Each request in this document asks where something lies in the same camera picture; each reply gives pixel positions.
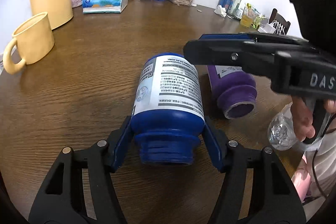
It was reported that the purple pill bottle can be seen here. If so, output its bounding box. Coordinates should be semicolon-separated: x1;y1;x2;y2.
207;65;257;119

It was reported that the clear patterned plastic cup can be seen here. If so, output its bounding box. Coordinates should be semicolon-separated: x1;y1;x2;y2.
268;103;322;151

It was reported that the blue pill bottle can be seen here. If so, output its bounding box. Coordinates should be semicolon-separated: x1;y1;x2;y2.
131;53;205;165

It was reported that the person's right hand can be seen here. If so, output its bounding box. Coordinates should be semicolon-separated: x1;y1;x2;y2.
290;95;336;143

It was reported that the snack packets pile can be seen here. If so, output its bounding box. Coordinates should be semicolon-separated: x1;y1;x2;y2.
245;3;269;30

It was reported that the white power strip charger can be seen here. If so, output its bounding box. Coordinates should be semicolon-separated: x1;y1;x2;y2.
257;23;276;34

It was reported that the glass of yellow drink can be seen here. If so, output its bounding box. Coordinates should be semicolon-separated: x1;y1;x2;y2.
240;6;258;28

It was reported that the dark wooden chair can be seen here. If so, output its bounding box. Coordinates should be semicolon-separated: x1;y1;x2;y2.
269;9;290;35

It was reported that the clear glass bottle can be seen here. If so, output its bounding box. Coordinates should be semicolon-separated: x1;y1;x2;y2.
228;0;242;18

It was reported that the crumpled white tissue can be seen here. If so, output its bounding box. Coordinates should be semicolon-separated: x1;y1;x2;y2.
214;5;227;18

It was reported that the pink clothing on lap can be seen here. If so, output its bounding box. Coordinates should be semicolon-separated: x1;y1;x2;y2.
290;152;316;204

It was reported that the yellow ceramic mug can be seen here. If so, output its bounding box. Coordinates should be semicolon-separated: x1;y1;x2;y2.
3;12;55;75

